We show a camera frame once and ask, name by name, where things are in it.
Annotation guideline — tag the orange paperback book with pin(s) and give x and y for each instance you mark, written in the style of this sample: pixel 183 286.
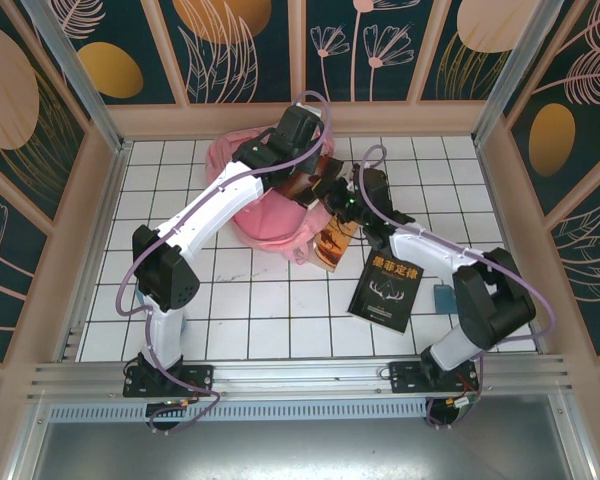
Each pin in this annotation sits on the orange paperback book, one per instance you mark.
pixel 332 247

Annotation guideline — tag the pink backpack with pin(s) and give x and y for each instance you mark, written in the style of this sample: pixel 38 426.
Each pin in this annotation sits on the pink backpack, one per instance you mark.
pixel 275 220

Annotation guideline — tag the black book with antler print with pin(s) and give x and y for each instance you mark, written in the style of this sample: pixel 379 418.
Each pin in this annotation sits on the black book with antler print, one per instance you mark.
pixel 385 292

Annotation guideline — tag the small teal notebook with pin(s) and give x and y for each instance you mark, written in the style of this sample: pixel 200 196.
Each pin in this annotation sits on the small teal notebook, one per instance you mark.
pixel 444 300

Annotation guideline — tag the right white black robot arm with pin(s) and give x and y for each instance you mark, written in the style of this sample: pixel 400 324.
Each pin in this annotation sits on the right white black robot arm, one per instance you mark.
pixel 430 250

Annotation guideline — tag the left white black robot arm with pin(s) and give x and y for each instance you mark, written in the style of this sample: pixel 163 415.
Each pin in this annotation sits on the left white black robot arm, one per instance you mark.
pixel 220 200

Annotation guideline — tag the small green circuit board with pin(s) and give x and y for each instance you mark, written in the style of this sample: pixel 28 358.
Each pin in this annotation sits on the small green circuit board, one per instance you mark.
pixel 461 402

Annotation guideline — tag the grey metal sheet panel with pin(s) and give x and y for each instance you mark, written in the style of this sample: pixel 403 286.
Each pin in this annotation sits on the grey metal sheet panel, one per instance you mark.
pixel 300 450

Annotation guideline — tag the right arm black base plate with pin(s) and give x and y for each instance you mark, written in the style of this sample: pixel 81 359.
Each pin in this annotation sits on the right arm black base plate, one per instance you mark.
pixel 405 377

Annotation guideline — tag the aluminium mounting rail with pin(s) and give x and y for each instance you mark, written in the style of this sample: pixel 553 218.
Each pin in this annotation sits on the aluminium mounting rail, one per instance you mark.
pixel 300 372

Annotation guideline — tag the aluminium frame post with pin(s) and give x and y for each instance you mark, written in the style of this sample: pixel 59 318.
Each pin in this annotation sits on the aluminium frame post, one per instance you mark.
pixel 510 75
pixel 80 85

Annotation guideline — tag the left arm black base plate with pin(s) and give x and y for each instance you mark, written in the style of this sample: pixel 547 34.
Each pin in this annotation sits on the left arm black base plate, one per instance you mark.
pixel 200 375

